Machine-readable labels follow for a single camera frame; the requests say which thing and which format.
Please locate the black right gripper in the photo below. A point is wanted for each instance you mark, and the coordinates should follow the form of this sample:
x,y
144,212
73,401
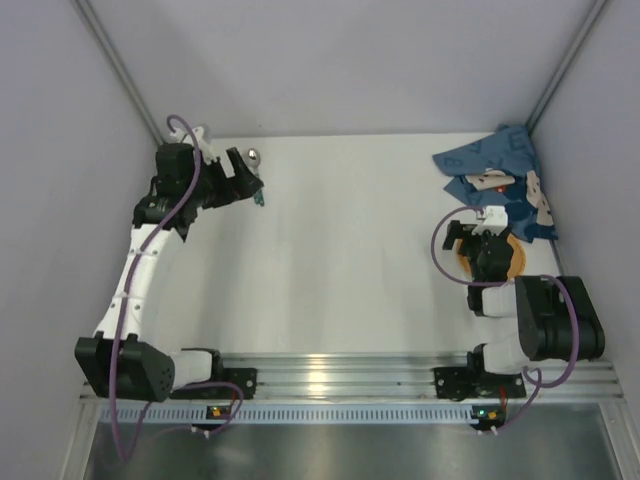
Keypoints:
x,y
460,238

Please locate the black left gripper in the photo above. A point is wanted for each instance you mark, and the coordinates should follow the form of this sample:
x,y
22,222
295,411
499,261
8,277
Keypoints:
x,y
226,179

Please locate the blue cartoon placemat cloth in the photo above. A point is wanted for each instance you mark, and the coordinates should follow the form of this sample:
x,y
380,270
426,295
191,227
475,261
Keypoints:
x,y
501,169

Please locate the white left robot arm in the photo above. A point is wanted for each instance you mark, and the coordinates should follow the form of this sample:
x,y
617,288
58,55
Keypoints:
x,y
124,356

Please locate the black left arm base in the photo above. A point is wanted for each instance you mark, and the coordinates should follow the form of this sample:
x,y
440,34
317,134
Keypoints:
x,y
245,378

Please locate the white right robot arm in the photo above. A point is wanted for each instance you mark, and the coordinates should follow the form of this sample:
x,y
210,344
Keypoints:
x,y
555,318

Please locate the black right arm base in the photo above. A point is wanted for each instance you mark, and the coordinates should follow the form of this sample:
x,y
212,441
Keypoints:
x,y
473,381

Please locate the round wooden plate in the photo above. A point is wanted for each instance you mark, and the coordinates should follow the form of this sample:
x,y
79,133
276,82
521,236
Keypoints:
x,y
518,262

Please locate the metal spoon patterned handle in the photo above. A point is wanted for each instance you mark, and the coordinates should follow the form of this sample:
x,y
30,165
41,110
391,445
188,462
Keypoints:
x,y
253,160

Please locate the metal fork patterned handle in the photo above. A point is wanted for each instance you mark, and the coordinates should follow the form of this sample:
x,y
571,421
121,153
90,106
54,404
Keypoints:
x,y
259,199

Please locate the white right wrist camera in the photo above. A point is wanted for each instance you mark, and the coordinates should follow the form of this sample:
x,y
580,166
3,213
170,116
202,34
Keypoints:
x,y
492,219

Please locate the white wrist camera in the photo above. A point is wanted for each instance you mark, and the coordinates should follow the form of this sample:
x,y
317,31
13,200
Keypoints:
x,y
205,144
492,219

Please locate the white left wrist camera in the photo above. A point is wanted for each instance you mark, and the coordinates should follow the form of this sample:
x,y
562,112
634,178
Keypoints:
x,y
205,144

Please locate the aluminium mounting rail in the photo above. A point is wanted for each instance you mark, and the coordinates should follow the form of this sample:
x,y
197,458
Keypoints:
x,y
330,378

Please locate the left aluminium frame post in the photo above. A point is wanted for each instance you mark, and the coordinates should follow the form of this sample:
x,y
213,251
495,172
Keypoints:
x,y
90,18

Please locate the aluminium frame post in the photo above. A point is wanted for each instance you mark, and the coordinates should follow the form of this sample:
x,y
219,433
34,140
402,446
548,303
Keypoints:
x,y
579,39
90,18

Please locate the right aluminium frame post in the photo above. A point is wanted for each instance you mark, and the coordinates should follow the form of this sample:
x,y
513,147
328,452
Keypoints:
x,y
579,39

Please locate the slotted grey cable duct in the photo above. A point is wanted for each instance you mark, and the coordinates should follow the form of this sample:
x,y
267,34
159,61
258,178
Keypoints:
x,y
268,414

